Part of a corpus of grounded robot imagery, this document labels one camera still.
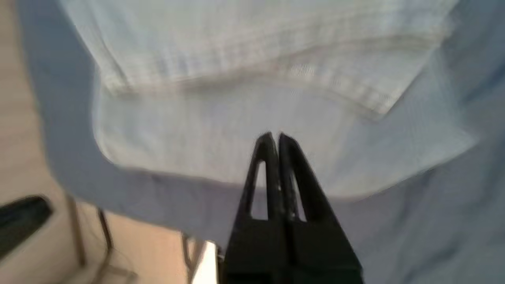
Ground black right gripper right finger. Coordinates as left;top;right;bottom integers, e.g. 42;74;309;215
278;133;364;284

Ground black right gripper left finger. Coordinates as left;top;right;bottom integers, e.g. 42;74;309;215
218;132;288;284

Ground light blue denim shorts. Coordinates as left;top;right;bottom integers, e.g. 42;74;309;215
57;0;480;202

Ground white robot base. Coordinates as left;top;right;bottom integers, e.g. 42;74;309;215
189;241;225;284

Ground blue bed cover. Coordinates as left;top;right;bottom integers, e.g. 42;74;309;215
16;0;505;284

